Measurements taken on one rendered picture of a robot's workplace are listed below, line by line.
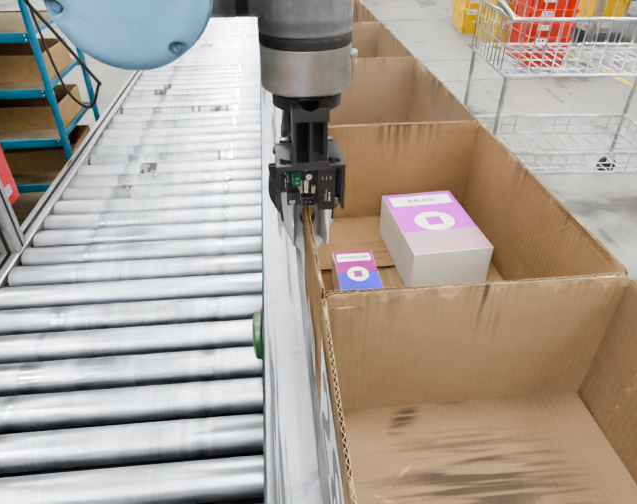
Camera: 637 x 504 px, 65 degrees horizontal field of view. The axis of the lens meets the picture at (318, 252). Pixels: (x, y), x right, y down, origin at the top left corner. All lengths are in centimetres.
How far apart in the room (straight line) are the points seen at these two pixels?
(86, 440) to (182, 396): 13
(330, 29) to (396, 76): 72
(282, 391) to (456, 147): 48
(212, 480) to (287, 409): 17
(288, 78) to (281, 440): 35
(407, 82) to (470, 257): 60
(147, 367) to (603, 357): 61
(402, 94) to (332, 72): 72
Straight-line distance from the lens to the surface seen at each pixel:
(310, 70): 48
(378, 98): 120
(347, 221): 84
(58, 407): 82
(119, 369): 84
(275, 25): 48
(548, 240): 66
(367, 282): 64
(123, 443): 75
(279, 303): 67
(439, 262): 68
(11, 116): 247
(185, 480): 69
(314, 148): 53
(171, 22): 33
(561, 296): 52
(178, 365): 82
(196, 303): 91
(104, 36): 34
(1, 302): 107
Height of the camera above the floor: 133
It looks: 35 degrees down
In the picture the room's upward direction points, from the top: straight up
